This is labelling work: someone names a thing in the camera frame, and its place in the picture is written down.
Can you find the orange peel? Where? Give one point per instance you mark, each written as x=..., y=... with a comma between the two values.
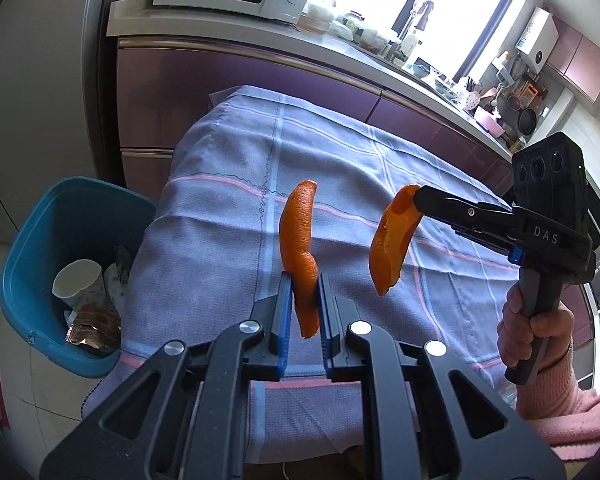
x=297, y=230
x=392, y=240

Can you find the blue checked tablecloth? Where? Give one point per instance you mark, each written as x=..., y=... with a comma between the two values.
x=220, y=235

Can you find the person's right hand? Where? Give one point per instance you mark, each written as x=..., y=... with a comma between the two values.
x=512, y=330

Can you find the black frying pan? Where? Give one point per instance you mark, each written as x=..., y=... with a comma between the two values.
x=527, y=121

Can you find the glass jar on counter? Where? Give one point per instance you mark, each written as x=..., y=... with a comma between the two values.
x=317, y=17

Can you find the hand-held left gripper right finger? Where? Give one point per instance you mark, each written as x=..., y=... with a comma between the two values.
x=325, y=330

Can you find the white dotted paper cup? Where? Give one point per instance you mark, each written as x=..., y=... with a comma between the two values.
x=77, y=280

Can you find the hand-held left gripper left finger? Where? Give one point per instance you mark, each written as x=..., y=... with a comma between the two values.
x=285, y=330

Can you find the blue plastic bin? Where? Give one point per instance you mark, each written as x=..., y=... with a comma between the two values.
x=35, y=240

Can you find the pink wall cabinets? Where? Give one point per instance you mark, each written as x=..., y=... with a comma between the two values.
x=582, y=60

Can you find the white kitchen counter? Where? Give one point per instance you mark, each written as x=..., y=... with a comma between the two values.
x=205, y=30

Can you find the grey refrigerator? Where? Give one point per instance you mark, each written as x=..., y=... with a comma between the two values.
x=97, y=60

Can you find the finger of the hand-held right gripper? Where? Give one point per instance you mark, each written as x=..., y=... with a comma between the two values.
x=485, y=241
x=455, y=212

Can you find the gold snack wrapper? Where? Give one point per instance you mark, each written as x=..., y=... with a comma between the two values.
x=95, y=330

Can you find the dotted utensil holder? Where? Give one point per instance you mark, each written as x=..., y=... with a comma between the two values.
x=471, y=101

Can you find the white tissue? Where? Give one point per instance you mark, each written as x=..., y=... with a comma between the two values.
x=116, y=282

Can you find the purple kitchen cabinets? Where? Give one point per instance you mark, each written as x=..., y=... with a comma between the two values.
x=230, y=90

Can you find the white water heater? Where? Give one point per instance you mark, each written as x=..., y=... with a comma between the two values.
x=539, y=40

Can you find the metal kitchen faucet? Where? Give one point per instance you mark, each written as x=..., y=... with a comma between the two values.
x=417, y=17

